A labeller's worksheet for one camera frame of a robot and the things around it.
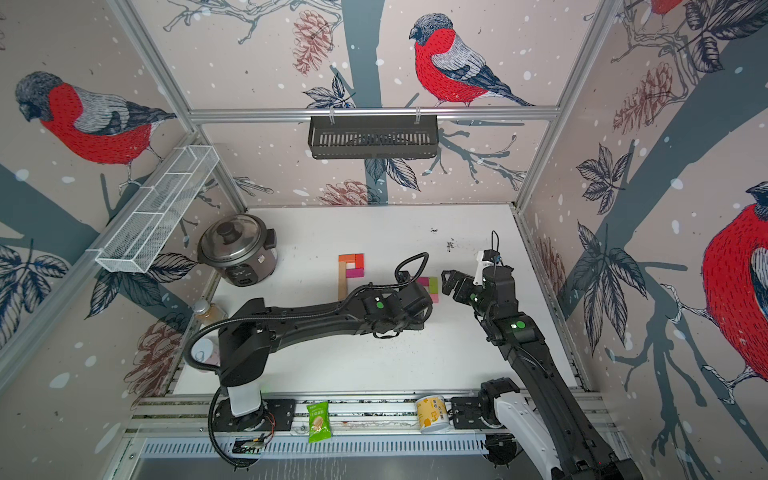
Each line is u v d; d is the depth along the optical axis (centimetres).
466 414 73
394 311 61
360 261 104
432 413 68
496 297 57
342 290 96
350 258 104
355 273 102
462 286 68
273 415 73
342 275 101
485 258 69
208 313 83
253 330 52
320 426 71
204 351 79
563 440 41
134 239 72
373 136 107
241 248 86
